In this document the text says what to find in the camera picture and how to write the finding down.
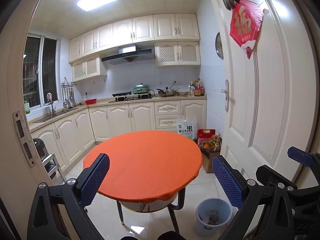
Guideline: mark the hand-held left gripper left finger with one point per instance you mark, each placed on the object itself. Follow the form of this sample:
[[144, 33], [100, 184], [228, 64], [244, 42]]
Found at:
[[95, 177]]

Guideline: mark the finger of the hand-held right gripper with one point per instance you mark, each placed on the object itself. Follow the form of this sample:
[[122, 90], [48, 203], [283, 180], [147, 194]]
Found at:
[[300, 155], [275, 175]]

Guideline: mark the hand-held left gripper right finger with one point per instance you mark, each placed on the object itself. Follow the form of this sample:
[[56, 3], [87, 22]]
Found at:
[[227, 180]]

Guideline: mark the blue plastic waste bin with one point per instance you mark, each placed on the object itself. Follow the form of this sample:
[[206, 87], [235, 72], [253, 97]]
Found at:
[[202, 226]]

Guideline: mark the large cardboard box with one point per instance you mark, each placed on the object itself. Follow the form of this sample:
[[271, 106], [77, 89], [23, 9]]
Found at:
[[208, 163]]

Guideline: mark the metal step stool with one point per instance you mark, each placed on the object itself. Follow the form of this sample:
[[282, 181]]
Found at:
[[53, 166]]

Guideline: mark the red gift box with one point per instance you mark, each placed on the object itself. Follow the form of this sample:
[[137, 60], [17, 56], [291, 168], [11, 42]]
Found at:
[[206, 135]]

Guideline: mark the round orange table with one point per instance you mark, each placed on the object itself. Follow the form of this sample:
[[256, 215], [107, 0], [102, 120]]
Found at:
[[142, 162]]

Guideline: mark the round table black legs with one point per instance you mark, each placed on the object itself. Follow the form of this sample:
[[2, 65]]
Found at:
[[145, 206]]

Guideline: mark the black rice cooker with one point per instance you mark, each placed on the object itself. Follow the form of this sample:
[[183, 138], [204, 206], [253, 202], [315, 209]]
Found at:
[[40, 150]]

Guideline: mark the cream lower kitchen cabinets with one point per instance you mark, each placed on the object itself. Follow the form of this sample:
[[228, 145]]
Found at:
[[117, 120]]

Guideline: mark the white door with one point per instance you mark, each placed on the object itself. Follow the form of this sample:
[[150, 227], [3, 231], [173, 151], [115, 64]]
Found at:
[[265, 100]]

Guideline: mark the clear rice bag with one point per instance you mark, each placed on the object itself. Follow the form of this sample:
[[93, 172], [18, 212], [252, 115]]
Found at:
[[186, 128]]

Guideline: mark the steel sink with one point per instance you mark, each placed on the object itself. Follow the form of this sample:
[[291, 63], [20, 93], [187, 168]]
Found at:
[[55, 116]]

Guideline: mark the red basin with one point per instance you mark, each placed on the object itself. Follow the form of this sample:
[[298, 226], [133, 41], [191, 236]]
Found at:
[[91, 101]]

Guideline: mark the metal faucet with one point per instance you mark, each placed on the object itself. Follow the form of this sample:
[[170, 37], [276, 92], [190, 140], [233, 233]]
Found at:
[[53, 110]]

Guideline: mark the hanging metal utensil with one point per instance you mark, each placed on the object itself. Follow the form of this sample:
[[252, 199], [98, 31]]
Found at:
[[65, 103], [69, 102], [74, 100]]

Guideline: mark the person's legs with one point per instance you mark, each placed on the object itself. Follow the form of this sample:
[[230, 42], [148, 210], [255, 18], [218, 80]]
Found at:
[[170, 236]]

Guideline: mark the metal door strike plate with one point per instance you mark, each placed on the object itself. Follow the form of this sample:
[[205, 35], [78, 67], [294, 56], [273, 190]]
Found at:
[[23, 140]]

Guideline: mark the cream cabinet drawer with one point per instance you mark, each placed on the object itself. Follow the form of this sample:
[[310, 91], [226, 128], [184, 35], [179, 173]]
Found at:
[[167, 107], [167, 121]]

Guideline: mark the black griddle pan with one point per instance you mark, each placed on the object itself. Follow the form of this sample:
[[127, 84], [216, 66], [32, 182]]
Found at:
[[121, 94]]

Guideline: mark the gas stove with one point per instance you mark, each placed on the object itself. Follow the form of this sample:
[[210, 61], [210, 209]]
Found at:
[[132, 98]]

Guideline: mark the pink cloth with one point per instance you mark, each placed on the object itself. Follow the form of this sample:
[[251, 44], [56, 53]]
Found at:
[[49, 97]]

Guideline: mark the clear plastic bottle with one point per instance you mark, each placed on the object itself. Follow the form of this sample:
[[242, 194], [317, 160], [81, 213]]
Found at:
[[192, 90]]

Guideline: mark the shallow metal pan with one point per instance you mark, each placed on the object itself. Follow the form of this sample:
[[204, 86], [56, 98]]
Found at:
[[183, 93]]

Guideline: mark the green glass bottle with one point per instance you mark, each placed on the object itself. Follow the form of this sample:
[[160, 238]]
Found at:
[[27, 107]]

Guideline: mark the green electric pot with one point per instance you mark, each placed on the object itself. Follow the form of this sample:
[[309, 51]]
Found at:
[[141, 89]]

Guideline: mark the metal wok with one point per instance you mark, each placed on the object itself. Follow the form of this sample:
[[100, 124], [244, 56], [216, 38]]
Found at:
[[167, 93]]

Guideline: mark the small lattice door cabinet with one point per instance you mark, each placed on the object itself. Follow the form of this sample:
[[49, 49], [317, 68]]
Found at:
[[88, 68]]

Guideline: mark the window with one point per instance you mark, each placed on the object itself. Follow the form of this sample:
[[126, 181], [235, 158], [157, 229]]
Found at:
[[48, 70]]

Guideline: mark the range hood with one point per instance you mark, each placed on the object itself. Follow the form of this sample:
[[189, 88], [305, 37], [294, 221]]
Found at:
[[127, 55]]

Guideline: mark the wide lattice door cabinet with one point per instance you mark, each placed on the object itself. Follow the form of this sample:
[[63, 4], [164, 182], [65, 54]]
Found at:
[[177, 53]]

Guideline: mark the red paper door decoration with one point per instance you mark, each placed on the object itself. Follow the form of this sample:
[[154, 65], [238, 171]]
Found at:
[[245, 25]]

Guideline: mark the round grey wall disc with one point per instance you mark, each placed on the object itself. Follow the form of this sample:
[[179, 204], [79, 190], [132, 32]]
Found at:
[[219, 45]]

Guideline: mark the cream upper wall cabinets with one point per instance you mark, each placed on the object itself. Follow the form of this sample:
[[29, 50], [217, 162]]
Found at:
[[140, 30]]

